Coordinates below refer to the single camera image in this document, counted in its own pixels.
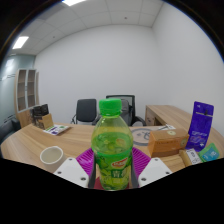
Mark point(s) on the purple standing pouch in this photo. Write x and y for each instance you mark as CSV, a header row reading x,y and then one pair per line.
x,y
200,126

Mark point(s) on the long ceiling light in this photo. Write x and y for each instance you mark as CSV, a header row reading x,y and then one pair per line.
x,y
20,42
73,2

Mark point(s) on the green drink bottle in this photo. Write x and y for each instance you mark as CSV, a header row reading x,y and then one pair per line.
x,y
111,143

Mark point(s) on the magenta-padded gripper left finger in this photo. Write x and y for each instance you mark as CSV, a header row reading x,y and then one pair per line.
x,y
70,171

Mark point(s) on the grey mesh-backed office chair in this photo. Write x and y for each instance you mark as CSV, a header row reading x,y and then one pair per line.
x,y
128,106

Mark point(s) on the orange-brown cardboard box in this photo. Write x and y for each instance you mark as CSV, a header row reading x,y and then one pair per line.
x,y
166,143

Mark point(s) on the dark sofa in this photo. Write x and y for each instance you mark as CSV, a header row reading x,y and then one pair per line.
x,y
6,130

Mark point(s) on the printed leaflet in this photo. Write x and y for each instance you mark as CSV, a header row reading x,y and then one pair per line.
x,y
56,129

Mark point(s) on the white and brown cup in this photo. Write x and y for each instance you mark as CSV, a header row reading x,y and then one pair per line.
x,y
51,158

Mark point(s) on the green folded cloth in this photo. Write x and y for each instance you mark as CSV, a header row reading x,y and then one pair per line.
x,y
216,146

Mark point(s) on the light blue flat packet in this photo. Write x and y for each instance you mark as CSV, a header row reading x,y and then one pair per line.
x,y
210,154

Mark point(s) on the black office chair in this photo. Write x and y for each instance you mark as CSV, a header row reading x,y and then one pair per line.
x,y
85,111

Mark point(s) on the dark brown box stack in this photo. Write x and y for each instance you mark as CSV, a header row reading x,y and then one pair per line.
x,y
41,115

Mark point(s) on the small tan packet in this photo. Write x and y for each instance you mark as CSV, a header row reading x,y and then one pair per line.
x,y
190,157

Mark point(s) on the white paper sheet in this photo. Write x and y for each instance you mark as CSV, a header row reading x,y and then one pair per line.
x,y
166,127

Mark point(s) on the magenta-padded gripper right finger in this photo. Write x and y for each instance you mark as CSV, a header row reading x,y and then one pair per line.
x,y
155,170

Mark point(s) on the wooden shelf unit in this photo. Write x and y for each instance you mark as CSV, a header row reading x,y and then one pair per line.
x,y
26,96

